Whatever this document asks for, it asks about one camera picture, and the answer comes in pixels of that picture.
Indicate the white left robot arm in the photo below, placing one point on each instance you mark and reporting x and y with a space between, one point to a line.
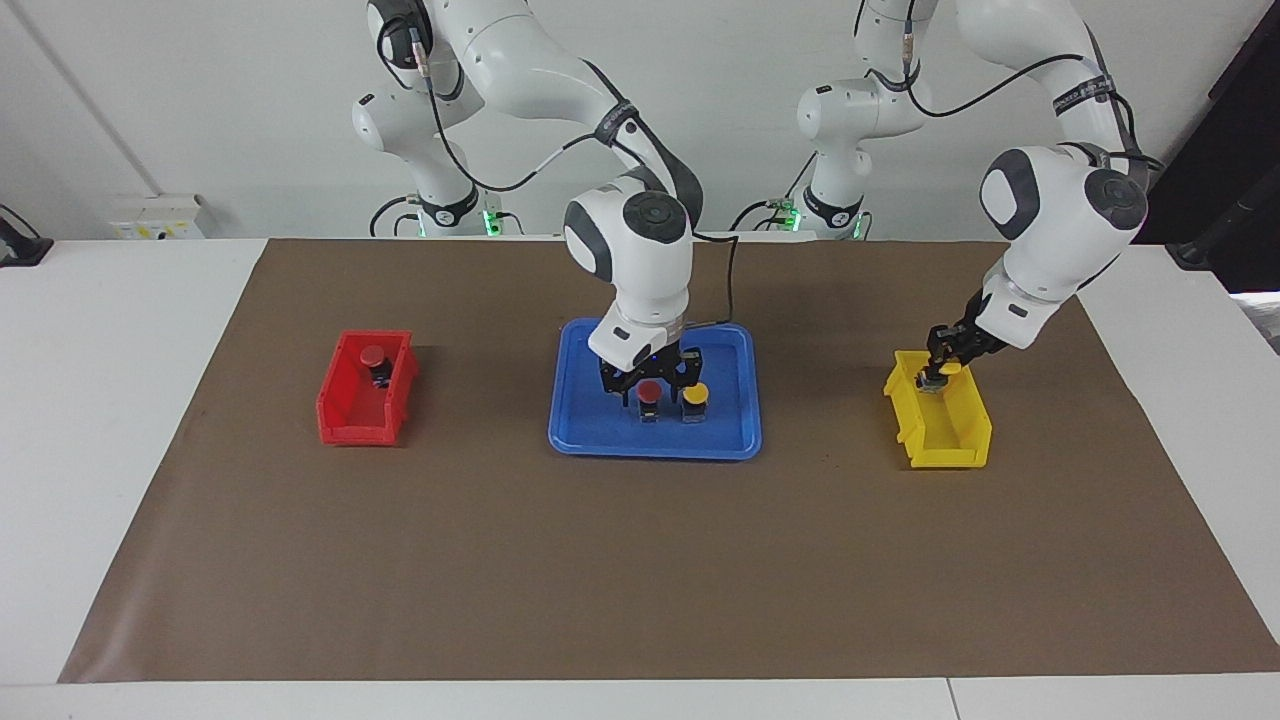
1060 230

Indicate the black monitor panel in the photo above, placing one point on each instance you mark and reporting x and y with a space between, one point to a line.
1240 150

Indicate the black clamp mount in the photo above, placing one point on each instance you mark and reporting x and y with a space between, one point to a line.
20 250

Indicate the yellow cap push button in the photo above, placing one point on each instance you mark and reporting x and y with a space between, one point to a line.
696 392
951 368

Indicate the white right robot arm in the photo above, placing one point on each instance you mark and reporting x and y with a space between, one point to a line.
520 70

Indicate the blue plastic tray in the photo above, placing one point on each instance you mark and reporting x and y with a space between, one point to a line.
730 430

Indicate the brown paper table mat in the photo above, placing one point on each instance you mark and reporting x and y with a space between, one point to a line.
640 560

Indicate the white wall socket box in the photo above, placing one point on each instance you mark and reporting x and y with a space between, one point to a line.
160 215

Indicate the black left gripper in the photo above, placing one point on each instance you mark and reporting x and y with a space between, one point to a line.
980 335

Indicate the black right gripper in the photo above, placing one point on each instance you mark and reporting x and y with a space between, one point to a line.
655 362

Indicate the red plastic storage bin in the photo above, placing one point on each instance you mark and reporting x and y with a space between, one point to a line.
350 430

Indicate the red cap push button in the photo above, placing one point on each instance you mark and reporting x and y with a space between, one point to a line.
372 354
650 390

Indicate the yellow plastic storage bin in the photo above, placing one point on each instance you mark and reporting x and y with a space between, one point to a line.
950 450

